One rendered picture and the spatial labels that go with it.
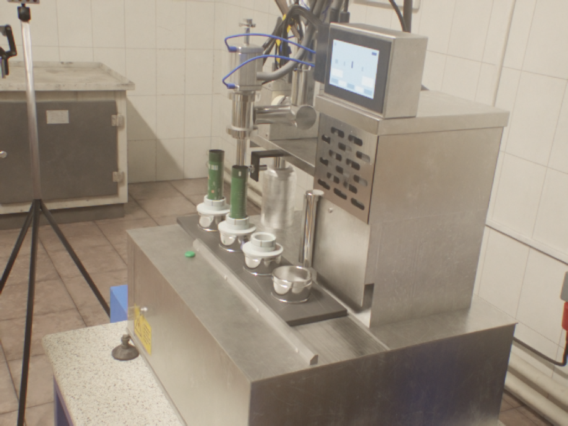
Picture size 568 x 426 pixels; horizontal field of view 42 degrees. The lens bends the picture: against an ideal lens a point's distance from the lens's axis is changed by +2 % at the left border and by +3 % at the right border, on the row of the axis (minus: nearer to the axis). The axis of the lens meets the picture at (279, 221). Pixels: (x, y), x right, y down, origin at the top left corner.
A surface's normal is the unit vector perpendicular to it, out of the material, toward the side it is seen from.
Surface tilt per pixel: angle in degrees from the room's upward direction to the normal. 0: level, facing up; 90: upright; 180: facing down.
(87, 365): 0
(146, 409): 0
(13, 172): 90
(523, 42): 90
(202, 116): 90
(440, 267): 90
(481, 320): 0
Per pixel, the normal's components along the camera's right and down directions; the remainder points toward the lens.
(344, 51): -0.89, 0.11
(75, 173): 0.46, 0.34
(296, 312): 0.07, -0.94
